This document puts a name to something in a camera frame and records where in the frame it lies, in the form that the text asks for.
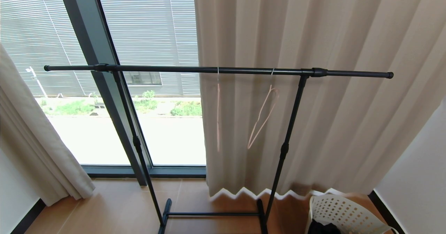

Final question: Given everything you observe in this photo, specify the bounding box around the pink clothes hanger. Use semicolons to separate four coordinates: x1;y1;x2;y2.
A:
247;69;280;150
216;68;221;153

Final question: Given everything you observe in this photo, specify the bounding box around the black knitted garment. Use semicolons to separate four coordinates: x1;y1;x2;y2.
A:
308;219;341;234

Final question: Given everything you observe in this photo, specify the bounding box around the black clothes rack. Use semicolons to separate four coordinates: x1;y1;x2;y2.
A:
44;63;394;234

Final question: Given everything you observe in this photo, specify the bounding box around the white laundry basket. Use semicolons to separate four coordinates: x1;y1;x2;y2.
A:
306;192;400;234

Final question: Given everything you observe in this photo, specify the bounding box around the beige curtain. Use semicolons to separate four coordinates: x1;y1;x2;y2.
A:
193;0;446;197
0;44;95;206

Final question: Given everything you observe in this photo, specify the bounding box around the window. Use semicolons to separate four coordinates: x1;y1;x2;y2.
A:
0;0;206;186

